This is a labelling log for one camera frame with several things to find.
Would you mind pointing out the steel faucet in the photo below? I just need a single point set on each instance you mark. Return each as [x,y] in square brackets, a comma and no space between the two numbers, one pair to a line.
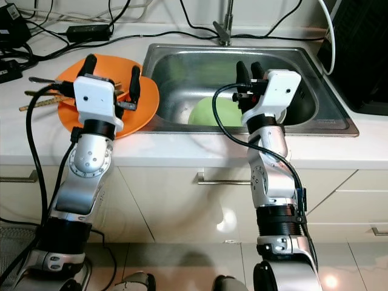
[222,31]

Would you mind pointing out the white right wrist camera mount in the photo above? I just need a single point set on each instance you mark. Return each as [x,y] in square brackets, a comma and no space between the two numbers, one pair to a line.
[279,88]

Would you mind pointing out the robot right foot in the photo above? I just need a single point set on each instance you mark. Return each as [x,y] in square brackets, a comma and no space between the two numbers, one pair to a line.
[230,284]

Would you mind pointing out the wooden chopstick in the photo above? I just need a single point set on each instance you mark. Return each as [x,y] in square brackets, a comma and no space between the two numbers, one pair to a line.
[39,105]
[54,100]

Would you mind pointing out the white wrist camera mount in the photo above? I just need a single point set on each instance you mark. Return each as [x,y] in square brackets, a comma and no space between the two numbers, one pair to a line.
[94,97]
[279,88]

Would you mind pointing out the flat black power adapter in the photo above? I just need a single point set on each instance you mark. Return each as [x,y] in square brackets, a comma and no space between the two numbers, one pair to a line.
[88,32]

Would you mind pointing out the grey floor fan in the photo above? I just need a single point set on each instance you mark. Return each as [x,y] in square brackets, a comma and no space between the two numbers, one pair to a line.
[15,254]

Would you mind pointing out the black power strip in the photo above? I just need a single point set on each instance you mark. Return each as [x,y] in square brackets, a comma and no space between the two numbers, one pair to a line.
[9,70]

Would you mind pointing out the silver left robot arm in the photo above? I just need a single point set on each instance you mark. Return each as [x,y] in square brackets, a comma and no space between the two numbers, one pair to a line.
[88,163]

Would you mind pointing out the black charger with white label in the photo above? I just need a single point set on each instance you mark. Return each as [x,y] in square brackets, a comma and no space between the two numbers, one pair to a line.
[12,27]

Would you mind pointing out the black ribbed appliance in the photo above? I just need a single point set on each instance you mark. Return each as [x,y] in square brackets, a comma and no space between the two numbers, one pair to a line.
[361,54]

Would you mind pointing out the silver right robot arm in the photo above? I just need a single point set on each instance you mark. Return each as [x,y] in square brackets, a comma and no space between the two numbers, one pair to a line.
[270,182]

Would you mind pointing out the light green plate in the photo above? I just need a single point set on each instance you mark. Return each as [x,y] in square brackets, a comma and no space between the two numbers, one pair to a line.
[212,112]

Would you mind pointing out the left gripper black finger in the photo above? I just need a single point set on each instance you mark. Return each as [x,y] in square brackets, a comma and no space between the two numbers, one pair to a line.
[134,83]
[89,65]

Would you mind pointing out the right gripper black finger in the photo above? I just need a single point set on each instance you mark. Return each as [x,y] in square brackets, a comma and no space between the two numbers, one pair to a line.
[242,73]
[257,71]

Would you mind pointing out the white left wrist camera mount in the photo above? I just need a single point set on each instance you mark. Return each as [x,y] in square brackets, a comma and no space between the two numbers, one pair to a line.
[94,97]

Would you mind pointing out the orange plastic plate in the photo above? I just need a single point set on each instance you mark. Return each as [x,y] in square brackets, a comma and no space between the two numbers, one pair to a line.
[139,121]

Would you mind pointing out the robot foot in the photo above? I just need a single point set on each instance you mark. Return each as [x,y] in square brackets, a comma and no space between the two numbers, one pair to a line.
[134,282]
[230,284]

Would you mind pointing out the stainless steel sink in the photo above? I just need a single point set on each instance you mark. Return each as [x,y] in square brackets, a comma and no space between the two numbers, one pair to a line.
[194,70]

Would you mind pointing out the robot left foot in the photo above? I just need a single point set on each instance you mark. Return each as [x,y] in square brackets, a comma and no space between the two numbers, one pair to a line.
[134,282]

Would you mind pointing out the white kitchen cabinet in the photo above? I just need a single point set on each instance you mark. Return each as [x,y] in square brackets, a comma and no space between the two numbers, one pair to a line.
[157,206]

